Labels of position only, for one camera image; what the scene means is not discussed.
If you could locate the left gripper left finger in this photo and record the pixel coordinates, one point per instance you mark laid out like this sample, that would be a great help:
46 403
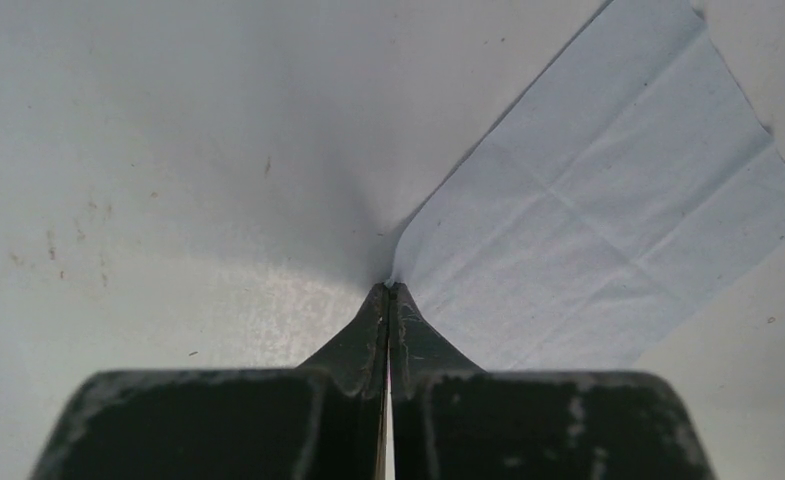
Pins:
322 419

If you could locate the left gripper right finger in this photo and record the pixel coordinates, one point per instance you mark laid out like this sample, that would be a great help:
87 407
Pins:
454 420

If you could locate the light blue cleaning cloth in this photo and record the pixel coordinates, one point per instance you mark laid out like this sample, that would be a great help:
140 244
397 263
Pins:
629 185

